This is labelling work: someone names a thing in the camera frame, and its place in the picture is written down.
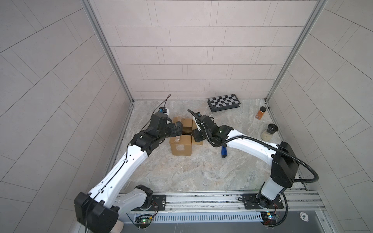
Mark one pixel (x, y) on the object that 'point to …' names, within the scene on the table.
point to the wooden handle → (118, 227)
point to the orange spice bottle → (259, 114)
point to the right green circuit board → (268, 218)
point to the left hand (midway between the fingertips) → (179, 124)
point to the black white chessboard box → (223, 102)
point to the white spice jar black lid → (266, 135)
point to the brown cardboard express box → (182, 144)
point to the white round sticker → (304, 216)
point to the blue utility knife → (224, 151)
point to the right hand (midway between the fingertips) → (193, 133)
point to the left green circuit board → (144, 220)
